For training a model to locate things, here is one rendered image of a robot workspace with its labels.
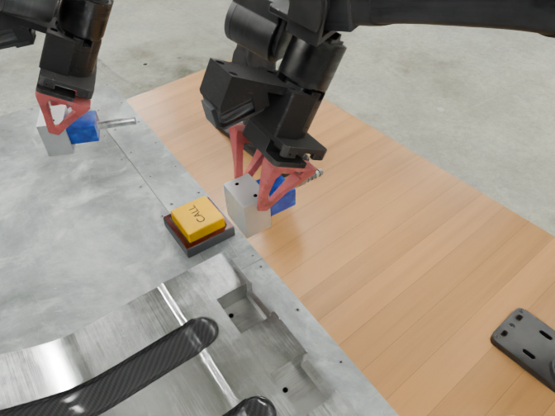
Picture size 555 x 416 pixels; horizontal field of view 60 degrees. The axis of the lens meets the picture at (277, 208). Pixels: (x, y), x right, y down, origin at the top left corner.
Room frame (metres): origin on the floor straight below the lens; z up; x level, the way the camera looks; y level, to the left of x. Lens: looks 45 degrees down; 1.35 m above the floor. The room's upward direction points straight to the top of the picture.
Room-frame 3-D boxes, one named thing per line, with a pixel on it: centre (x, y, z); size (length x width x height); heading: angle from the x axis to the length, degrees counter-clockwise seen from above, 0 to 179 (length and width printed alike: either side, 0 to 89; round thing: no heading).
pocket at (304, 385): (0.21, -0.03, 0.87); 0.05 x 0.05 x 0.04; 35
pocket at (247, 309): (0.30, 0.04, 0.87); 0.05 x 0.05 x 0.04; 35
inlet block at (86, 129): (0.59, 0.28, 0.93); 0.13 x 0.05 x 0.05; 102
